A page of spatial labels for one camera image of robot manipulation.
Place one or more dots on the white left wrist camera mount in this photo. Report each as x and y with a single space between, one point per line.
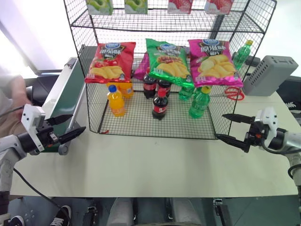
31 123

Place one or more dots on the purple potato chip bag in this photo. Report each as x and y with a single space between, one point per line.
140 68

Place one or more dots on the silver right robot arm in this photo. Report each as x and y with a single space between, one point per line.
289 146

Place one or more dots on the red potato chip bag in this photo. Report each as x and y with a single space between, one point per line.
110 63

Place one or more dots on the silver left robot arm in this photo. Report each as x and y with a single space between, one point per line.
11 150

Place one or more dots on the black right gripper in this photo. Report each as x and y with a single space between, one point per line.
252 135

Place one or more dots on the grey vented plastic box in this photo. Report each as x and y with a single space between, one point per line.
268 75

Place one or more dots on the green apple drink carton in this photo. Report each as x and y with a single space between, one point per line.
100 5
136 5

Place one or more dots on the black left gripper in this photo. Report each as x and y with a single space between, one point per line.
48 135

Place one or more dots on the black and white sneaker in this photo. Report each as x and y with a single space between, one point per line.
16 221
61 215

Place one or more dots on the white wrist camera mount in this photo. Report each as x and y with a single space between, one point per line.
268 118
31 123

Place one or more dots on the magenta potato chip bag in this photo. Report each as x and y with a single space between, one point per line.
215 64

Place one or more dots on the orange soda bottle blue cap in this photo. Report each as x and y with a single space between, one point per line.
115 102

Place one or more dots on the green conveyor belt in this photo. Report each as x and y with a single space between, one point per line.
67 94

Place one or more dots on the green potato chip bag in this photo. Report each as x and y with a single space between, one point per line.
168 63

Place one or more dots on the red strawberry drink carton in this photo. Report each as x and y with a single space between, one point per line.
179 5
217 5

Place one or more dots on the person in white shirt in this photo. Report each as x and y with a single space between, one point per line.
10 103

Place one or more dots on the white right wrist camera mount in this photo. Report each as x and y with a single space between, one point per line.
268 118

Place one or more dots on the cola bottle red cap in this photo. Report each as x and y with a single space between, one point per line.
160 106
164 87
149 86

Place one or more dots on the green soda bottle yellow cap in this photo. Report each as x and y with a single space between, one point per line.
185 93
240 56
199 103

